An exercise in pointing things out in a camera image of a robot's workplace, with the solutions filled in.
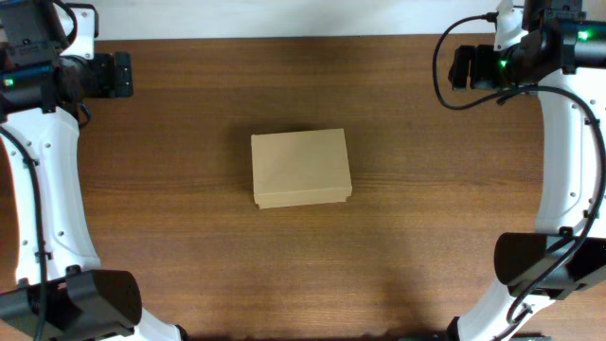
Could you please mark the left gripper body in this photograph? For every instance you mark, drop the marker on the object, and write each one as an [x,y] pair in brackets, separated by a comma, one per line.
[98,75]

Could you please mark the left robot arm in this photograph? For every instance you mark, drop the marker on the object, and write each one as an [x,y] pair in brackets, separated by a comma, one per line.
[49,68]

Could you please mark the brown cardboard box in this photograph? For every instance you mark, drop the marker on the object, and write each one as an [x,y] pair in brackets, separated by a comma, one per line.
[300,168]

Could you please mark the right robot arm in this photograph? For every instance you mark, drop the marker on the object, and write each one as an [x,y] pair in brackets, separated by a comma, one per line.
[549,49]

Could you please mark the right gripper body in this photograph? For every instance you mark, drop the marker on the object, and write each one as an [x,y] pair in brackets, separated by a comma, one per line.
[491,70]

